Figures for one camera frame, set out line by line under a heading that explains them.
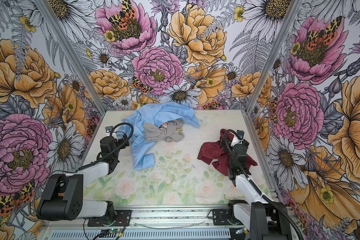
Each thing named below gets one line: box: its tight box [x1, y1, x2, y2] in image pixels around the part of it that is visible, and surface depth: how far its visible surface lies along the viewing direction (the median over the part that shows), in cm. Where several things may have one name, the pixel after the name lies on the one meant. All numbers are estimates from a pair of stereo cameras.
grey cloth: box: [143, 119, 185, 143], surface depth 104 cm
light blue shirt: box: [117, 101, 201, 171], surface depth 105 cm
